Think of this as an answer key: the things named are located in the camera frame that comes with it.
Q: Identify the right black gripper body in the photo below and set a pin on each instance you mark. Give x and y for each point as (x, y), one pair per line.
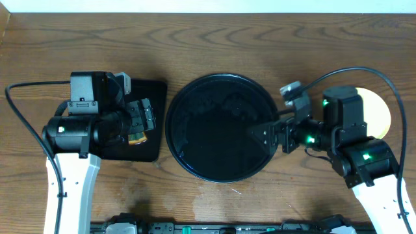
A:
(311, 133)

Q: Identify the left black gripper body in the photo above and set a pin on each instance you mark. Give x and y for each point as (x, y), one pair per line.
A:
(130, 119)

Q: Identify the orange green sponge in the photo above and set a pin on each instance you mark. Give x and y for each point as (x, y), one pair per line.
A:
(137, 138)

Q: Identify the yellow plate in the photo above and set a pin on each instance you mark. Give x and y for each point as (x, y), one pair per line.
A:
(375, 113)

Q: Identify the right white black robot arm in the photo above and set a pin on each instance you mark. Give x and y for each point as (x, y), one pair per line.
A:
(366, 163)

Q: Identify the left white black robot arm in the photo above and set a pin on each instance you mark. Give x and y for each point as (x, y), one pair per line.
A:
(96, 117)

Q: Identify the black rectangular tray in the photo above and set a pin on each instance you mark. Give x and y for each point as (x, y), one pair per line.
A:
(147, 151)

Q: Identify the black round tray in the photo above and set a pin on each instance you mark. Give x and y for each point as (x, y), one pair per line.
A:
(208, 126)

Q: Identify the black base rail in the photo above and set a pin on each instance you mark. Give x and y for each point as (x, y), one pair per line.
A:
(171, 228)

